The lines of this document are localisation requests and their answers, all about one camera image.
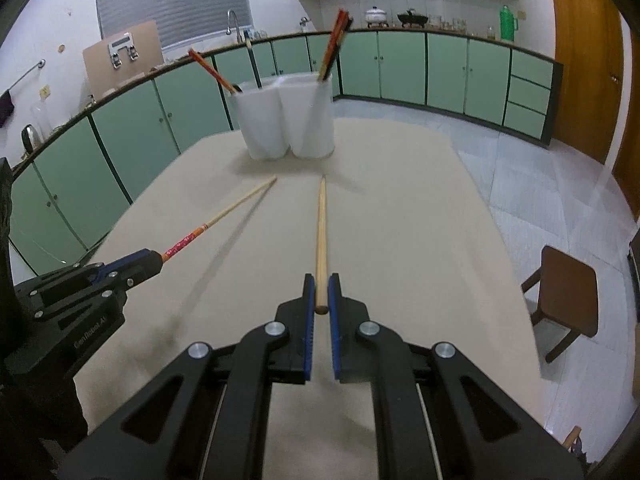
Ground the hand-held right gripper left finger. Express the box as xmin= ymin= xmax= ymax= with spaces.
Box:
xmin=57 ymin=272 xmax=317 ymax=480

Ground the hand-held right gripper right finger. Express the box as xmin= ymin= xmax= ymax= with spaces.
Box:
xmin=327 ymin=272 xmax=586 ymax=480

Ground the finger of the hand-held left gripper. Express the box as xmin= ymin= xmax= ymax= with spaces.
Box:
xmin=14 ymin=248 xmax=164 ymax=307
xmin=31 ymin=264 xmax=164 ymax=324

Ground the plain wooden chopstick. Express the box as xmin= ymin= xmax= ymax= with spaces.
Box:
xmin=314 ymin=175 xmax=330 ymax=315

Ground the red-ended wooden chopstick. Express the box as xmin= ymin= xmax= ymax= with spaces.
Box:
xmin=160 ymin=176 xmax=278 ymax=263
xmin=188 ymin=48 xmax=239 ymax=96
xmin=318 ymin=10 xmax=346 ymax=81

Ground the white plastic container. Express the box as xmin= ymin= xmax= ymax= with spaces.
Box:
xmin=225 ymin=79 xmax=292 ymax=161
xmin=277 ymin=72 xmax=335 ymax=159

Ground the black chopstick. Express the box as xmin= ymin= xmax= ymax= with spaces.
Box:
xmin=324 ymin=16 xmax=355 ymax=82
xmin=245 ymin=37 xmax=262 ymax=90

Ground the green base cabinet row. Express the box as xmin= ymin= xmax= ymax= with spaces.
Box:
xmin=7 ymin=27 xmax=565 ymax=266

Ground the steel kettle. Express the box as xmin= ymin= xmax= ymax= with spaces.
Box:
xmin=20 ymin=123 xmax=43 ymax=153

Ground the clear plastic jug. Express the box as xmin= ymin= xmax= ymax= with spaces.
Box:
xmin=31 ymin=100 xmax=53 ymax=133

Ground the dark towel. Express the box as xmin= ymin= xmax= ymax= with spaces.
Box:
xmin=0 ymin=89 xmax=16 ymax=128

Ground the brown board with metal clasps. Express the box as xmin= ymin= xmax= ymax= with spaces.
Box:
xmin=82 ymin=20 xmax=163 ymax=96

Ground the brown wooden stool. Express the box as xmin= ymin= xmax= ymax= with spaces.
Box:
xmin=521 ymin=245 xmax=600 ymax=363

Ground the black pan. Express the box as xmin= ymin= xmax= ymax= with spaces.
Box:
xmin=397 ymin=8 xmax=429 ymax=29

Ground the row of glass jars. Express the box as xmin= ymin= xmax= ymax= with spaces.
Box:
xmin=429 ymin=14 xmax=501 ymax=40

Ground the green thermos jug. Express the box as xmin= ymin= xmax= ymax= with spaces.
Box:
xmin=499 ymin=5 xmax=520 ymax=41

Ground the wooden door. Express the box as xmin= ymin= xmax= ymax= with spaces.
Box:
xmin=545 ymin=0 xmax=640 ymax=206

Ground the metal towel rail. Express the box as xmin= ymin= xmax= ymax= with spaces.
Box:
xmin=10 ymin=59 xmax=47 ymax=91

